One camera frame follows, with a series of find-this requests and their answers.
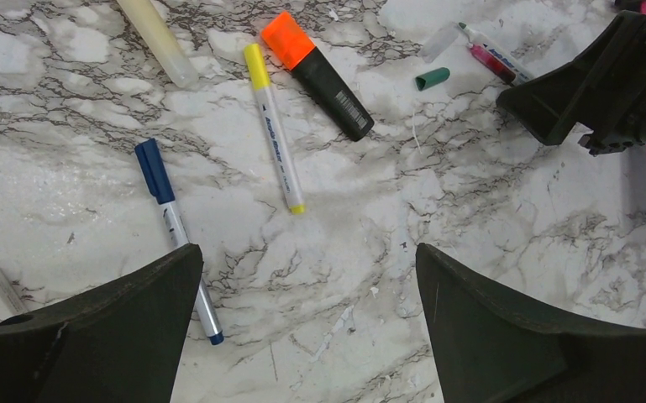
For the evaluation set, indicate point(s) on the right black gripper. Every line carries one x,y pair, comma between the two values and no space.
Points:
603,88

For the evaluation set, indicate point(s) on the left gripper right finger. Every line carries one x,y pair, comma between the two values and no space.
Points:
492,343

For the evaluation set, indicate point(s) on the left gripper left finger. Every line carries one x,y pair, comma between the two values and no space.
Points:
118,342

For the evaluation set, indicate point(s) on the pink red pen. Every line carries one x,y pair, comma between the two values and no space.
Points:
492,64

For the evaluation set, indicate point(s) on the clear pen cap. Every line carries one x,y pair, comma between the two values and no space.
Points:
439,42

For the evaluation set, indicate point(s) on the thin white blue pen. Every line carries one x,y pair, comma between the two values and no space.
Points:
153,169

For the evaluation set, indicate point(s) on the white yellow highlighter pen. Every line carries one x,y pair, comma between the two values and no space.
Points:
274,132

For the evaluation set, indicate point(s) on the yellow marker pen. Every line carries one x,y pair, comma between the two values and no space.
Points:
143,15

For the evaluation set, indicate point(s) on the white green acrylic marker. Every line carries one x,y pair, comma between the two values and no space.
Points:
523,74

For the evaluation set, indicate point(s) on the small white staples box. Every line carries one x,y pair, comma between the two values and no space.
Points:
9,296

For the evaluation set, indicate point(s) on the green marker cap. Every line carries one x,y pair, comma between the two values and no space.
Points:
432,78

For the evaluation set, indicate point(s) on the orange capped black highlighter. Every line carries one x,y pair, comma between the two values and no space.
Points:
309,66

